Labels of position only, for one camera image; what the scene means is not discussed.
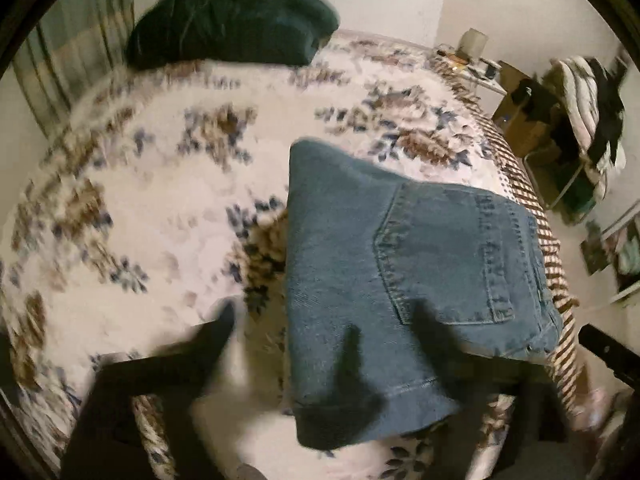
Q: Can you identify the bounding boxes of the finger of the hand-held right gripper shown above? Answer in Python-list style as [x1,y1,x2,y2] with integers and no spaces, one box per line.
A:
[581,324,640,387]

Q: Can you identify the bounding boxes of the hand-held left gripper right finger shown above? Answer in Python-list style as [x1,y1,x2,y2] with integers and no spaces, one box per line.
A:
[409,304,587,480]

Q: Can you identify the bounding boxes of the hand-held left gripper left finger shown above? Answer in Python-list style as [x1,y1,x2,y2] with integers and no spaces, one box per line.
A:
[61,300,237,480]

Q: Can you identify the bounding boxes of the blue denim pants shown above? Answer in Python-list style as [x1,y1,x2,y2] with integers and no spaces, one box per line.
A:
[284,138,567,452]

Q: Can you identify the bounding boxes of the black object on floor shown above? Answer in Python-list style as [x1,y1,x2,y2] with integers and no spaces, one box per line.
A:
[579,219,617,277]

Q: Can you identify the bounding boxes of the teal storage box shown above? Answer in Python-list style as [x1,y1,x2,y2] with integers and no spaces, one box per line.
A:
[554,179,599,222]

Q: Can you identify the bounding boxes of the brown checked bed sheet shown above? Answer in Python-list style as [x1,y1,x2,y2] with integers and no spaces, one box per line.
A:
[425,50,582,428]

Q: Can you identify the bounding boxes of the metal folding chair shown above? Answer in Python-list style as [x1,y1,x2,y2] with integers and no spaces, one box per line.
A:
[524,149,602,225]

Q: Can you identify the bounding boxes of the floral printed blanket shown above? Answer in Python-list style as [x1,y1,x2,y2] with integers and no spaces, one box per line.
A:
[0,30,532,480]

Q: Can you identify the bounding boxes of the large brown cardboard box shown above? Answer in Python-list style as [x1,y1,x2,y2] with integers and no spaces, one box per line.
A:
[492,60,562,159]

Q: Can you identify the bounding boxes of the black white-striped clothes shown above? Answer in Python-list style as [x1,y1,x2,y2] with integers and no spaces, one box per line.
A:
[584,56,629,162]

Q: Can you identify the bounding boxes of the black cloth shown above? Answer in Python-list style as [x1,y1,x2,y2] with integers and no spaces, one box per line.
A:
[509,77,552,127]

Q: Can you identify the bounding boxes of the white nightstand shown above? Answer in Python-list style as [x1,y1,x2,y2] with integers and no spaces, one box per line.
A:
[434,45,509,97]

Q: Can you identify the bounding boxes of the small beige table lamp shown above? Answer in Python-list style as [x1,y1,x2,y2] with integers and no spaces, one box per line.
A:
[458,28,489,59]

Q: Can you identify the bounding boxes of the green curtain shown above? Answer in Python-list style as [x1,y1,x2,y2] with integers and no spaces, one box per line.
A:
[9,0,137,137]

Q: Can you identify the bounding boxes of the white bed headboard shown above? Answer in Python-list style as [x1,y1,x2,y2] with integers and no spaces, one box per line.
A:
[279,0,448,52]

